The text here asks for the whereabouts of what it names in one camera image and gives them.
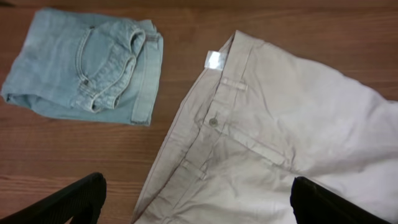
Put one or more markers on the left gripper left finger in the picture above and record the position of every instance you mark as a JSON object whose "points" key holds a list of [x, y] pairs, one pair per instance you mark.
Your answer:
{"points": [[80, 202]]}

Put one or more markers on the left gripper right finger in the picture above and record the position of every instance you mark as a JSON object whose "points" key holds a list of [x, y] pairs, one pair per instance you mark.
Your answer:
{"points": [[314, 204]]}

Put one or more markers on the folded light blue jeans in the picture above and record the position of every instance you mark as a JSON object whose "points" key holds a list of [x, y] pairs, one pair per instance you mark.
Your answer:
{"points": [[88, 67]]}

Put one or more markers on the beige khaki shorts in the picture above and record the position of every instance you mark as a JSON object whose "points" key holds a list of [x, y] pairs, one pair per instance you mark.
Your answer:
{"points": [[242, 134]]}

